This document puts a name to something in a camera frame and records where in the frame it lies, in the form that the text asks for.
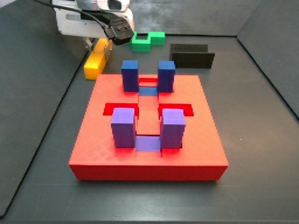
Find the purple U block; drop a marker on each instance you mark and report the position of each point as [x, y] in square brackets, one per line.
[151, 132]

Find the dark blue U block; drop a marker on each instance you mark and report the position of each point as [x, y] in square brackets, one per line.
[149, 84]

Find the red slotted board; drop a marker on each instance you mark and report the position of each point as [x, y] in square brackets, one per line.
[98, 160]

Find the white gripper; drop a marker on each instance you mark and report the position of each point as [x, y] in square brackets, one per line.
[79, 25]

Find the black angled bracket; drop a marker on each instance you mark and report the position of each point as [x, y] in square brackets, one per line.
[191, 56]

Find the long yellow block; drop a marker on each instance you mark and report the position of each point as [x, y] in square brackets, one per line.
[98, 59]

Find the green stepped block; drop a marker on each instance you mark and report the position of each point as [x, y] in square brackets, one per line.
[142, 45]

